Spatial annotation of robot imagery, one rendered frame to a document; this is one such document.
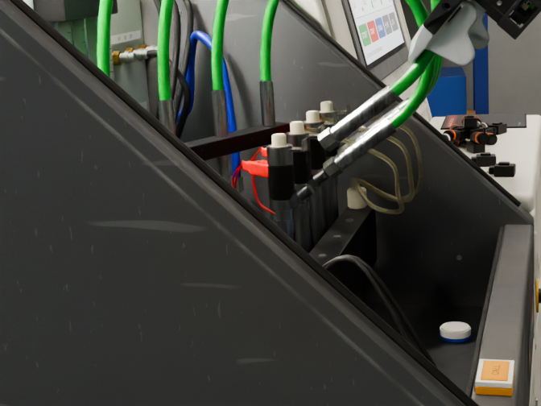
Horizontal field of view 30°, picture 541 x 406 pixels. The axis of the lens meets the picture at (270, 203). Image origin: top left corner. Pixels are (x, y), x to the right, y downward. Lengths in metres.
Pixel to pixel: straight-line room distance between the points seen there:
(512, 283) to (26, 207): 0.57
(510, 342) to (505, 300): 0.12
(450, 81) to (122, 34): 5.17
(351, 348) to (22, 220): 0.28
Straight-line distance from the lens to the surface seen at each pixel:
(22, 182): 0.81
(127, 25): 1.41
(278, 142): 1.09
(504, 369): 0.89
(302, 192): 1.09
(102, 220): 0.79
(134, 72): 1.43
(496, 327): 1.02
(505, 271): 1.19
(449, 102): 6.49
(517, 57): 7.59
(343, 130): 1.06
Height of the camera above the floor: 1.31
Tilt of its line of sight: 13 degrees down
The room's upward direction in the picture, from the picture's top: 4 degrees counter-clockwise
